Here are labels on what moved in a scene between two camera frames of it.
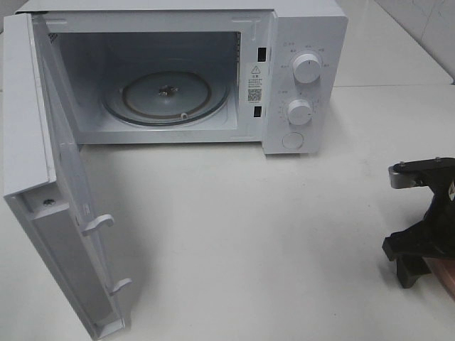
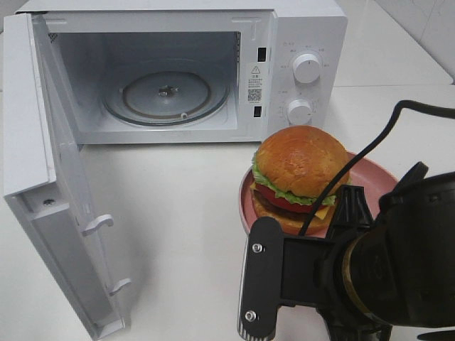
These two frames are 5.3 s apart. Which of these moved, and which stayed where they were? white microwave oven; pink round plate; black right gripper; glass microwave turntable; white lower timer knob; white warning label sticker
Moved: pink round plate; black right gripper
Stayed: white lower timer knob; white microwave oven; glass microwave turntable; white warning label sticker
